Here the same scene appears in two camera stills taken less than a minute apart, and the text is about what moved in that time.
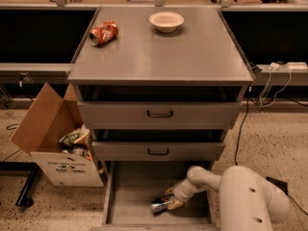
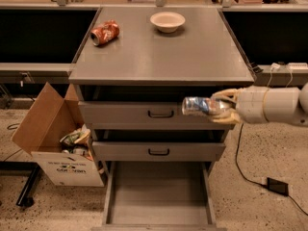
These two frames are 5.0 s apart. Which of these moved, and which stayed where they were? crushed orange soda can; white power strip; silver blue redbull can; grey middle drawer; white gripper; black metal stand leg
Moved: white gripper; silver blue redbull can
Stayed: crushed orange soda can; black metal stand leg; grey middle drawer; white power strip
